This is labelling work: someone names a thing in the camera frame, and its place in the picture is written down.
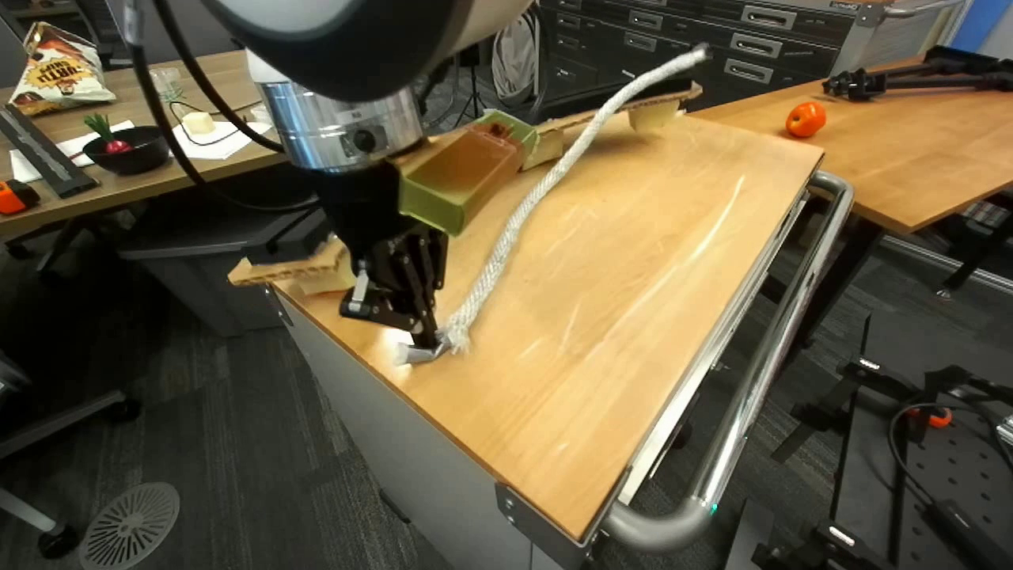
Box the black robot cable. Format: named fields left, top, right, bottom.
left=124, top=0, right=321, bottom=219

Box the white braided rope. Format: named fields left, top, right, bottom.
left=394, top=41, right=717, bottom=372

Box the black bowl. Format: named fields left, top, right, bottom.
left=78, top=125, right=173, bottom=177

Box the orange ball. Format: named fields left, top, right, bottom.
left=781, top=99, right=834, bottom=144

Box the long black flat bar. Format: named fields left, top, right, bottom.
left=0, top=102, right=100, bottom=201

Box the black folded tripod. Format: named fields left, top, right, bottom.
left=819, top=43, right=1013, bottom=105

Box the green open box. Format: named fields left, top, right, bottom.
left=397, top=108, right=538, bottom=239

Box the steel cart handle bar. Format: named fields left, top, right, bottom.
left=596, top=172, right=858, bottom=553

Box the white paper sheet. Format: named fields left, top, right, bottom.
left=151, top=63, right=279, bottom=164

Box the round grey floor vent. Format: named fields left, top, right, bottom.
left=75, top=480, right=185, bottom=570

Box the grey perforated mounting plate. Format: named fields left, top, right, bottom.
left=894, top=422, right=1013, bottom=570

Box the grey drawer cabinet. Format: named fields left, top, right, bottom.
left=533, top=0, right=960, bottom=115

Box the small orange object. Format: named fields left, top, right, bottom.
left=0, top=180, right=43, bottom=219

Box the dark grey office chair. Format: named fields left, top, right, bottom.
left=115, top=186, right=332, bottom=342

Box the office chair wheel base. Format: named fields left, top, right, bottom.
left=0, top=345, right=145, bottom=562

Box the black equipment stand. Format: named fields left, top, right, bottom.
left=755, top=314, right=1013, bottom=570

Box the orange clamp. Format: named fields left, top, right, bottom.
left=912, top=403, right=957, bottom=435

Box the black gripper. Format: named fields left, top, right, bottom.
left=321, top=169, right=452, bottom=348

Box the chip snack bag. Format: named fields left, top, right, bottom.
left=6, top=18, right=117, bottom=121

